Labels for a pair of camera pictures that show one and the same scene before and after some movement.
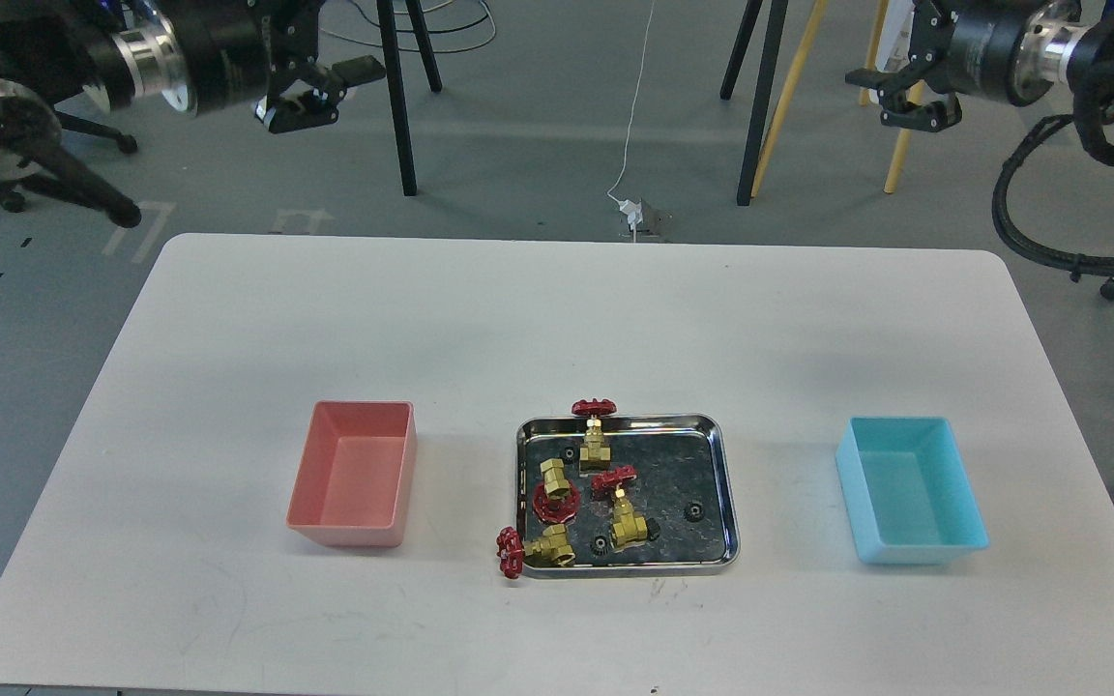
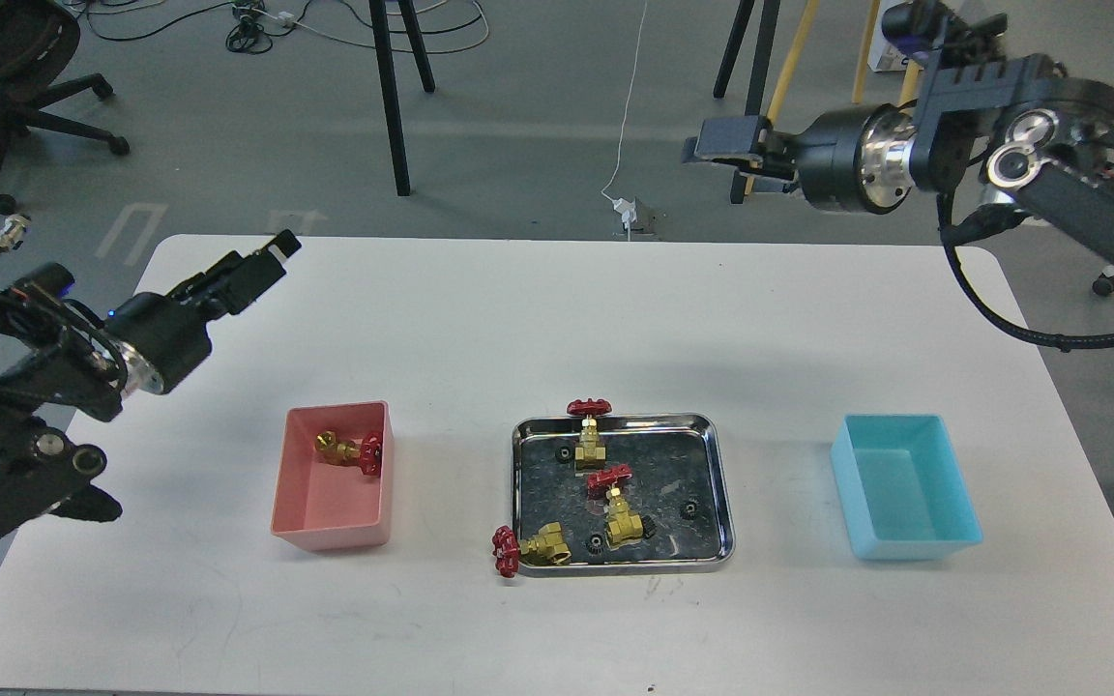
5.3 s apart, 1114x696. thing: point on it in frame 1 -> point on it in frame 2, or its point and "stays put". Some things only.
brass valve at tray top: (595, 457) stays put
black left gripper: (233, 50) -> (161, 340)
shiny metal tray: (663, 507) stays put
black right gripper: (967, 46) -> (858, 159)
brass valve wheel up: (557, 500) -> (366, 451)
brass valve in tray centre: (629, 530) stays put
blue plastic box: (906, 491) stays put
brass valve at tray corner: (512, 549) stays put
